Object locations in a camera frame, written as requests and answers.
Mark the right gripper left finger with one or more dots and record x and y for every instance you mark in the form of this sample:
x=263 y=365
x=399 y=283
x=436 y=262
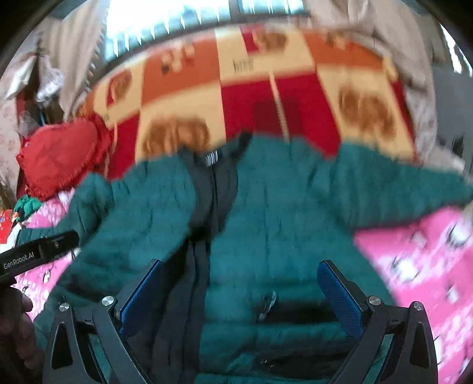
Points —
x=70 y=357

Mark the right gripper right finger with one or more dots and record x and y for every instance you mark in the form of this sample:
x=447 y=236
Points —
x=411 y=357

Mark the green puffer jacket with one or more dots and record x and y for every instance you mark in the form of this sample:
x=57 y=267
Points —
x=168 y=345

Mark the person's left hand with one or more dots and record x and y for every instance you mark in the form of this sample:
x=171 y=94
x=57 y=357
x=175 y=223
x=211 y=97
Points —
x=17 y=326

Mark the small green cloth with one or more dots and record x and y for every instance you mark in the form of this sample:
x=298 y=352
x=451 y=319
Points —
x=25 y=207

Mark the pink penguin bed sheet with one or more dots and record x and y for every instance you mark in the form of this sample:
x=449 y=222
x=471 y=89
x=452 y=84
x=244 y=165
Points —
x=421 y=273

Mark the red heart-shaped pillow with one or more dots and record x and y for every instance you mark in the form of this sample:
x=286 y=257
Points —
x=58 y=157

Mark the red orange checkered blanket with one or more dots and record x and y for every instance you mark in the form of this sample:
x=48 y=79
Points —
x=206 y=89

